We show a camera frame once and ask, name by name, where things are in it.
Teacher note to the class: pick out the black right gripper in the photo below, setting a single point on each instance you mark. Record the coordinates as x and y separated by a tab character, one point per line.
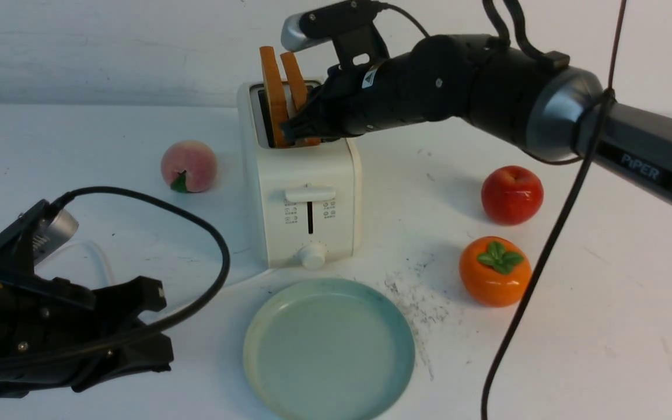
430	83

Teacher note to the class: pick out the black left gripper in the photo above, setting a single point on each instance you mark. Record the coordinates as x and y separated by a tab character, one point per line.
29	324

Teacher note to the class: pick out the toast slice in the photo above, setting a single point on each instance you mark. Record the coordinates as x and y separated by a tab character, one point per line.
275	95
296	91

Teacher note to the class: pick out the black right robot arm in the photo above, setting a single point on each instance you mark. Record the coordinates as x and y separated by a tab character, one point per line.
547	113

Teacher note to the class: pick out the white two-slot toaster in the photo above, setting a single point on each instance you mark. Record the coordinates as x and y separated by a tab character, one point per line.
304	203

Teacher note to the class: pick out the pink peach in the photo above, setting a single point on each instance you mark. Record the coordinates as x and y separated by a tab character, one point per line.
189	167

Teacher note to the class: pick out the red apple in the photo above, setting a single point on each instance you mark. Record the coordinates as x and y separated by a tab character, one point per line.
512	195

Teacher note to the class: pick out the light green round plate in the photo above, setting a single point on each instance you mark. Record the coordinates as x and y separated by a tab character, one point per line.
329	349

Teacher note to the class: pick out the orange persimmon with green leaf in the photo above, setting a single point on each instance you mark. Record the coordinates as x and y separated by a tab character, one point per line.
494	271

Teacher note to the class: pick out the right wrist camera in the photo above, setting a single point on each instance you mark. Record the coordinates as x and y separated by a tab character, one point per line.
348	25

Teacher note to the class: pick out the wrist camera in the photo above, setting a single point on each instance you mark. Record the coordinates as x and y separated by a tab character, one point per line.
348	25
35	235

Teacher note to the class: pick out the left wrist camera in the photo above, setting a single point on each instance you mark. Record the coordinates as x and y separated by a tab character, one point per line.
35	235

